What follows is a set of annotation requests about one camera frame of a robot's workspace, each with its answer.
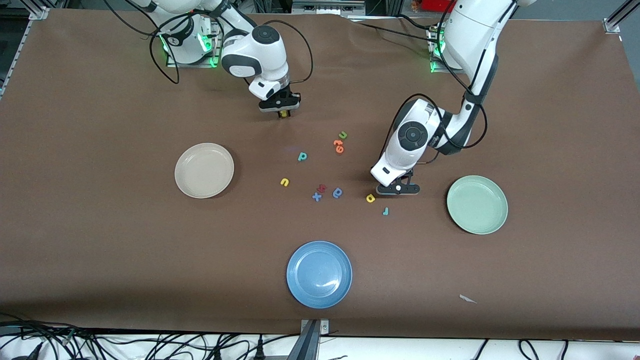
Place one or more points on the white paper scrap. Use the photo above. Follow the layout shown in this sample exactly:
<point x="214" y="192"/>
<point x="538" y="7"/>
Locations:
<point x="466" y="298"/>

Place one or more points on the aluminium frame profile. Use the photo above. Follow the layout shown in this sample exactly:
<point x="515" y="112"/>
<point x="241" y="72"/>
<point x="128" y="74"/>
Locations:
<point x="612" y="22"/>
<point x="39" y="13"/>

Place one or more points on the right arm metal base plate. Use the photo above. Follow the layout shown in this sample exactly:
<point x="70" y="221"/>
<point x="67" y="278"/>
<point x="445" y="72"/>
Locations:
<point x="214" y="55"/>

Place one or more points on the teal foam letter p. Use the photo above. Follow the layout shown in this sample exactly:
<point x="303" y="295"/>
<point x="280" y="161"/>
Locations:
<point x="302" y="157"/>

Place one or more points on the grey equipment box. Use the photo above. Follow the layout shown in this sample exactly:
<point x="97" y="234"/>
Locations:
<point x="327" y="7"/>

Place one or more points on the blue plate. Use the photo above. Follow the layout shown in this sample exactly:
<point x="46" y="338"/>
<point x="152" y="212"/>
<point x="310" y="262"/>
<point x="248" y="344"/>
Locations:
<point x="319" y="275"/>

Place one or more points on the blue foam letter a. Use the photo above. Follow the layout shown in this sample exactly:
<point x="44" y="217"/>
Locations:
<point x="337" y="193"/>

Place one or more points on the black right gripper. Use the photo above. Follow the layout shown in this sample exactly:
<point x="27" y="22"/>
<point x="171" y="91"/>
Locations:
<point x="286" y="98"/>

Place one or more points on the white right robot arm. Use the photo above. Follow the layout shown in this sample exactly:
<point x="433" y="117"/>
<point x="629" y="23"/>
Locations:
<point x="260" y="50"/>

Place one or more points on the beige brown plate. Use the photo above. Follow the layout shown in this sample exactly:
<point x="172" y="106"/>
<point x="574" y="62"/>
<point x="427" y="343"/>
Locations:
<point x="204" y="170"/>

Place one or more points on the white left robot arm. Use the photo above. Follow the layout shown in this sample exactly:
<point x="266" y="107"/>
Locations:
<point x="410" y="135"/>

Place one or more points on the green plate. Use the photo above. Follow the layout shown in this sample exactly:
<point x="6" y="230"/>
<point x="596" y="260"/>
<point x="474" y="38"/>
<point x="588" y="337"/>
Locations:
<point x="477" y="205"/>

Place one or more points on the red box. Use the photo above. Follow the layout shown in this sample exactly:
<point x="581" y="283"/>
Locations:
<point x="435" y="5"/>

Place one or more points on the metal table bracket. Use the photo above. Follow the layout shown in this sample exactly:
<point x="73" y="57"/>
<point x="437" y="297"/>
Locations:
<point x="312" y="342"/>

